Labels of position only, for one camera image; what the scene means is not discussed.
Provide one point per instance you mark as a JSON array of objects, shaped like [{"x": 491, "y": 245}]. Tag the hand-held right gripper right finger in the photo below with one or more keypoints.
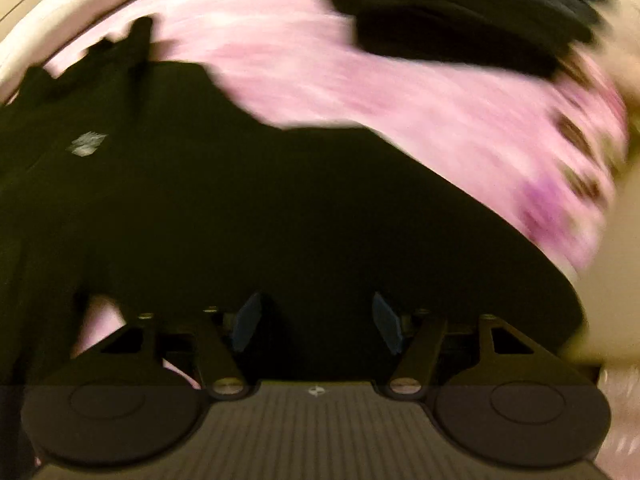
[{"x": 389, "y": 322}]

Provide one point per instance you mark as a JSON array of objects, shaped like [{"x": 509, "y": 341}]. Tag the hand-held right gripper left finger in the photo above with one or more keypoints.
[{"x": 245, "y": 325}]

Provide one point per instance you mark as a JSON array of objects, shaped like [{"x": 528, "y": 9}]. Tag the pink floral blanket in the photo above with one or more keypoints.
[{"x": 350, "y": 85}]

